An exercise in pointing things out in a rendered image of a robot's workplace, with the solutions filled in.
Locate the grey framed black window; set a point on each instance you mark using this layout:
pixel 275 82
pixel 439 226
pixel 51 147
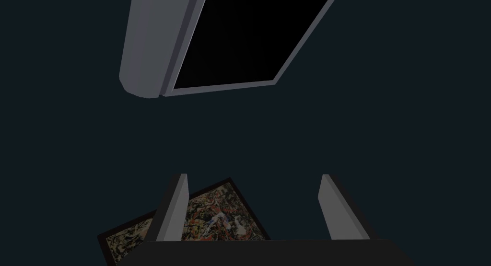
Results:
pixel 238 39

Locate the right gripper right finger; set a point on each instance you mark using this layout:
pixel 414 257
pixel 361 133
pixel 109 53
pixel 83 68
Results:
pixel 341 212

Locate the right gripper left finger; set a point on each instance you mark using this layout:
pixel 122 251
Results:
pixel 174 214

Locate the black framed abstract painting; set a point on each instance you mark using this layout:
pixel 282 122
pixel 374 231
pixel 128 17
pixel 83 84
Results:
pixel 218 216

